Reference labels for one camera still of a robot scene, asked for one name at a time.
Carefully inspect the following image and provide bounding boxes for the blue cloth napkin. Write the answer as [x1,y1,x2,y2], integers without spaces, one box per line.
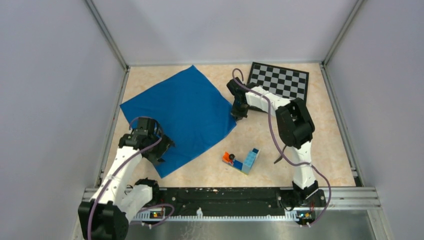
[120,65,236,178]

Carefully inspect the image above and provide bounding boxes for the colourful toy brick assembly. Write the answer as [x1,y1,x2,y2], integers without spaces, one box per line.
[221,147,261,176]

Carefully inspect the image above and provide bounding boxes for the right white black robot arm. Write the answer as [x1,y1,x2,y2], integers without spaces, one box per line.
[226,78,319,206]

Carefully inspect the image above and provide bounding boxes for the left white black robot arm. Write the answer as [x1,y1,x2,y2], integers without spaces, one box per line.
[77,116,175,240]

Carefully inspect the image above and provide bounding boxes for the black white checkerboard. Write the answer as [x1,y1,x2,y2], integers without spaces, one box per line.
[247,62,309,101]

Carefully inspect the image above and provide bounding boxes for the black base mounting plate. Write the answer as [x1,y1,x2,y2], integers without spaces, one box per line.
[146,187,327,219]

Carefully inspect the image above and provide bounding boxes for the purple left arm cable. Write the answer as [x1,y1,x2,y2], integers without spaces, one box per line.
[86,115,176,240]

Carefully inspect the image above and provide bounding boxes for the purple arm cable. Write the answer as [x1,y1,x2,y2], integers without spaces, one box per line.
[231,68,332,229]
[86,115,176,240]

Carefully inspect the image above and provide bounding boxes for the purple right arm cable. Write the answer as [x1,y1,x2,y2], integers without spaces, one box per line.
[231,68,332,229]

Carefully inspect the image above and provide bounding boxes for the aluminium frame rail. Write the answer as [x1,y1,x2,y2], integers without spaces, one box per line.
[71,187,393,240]

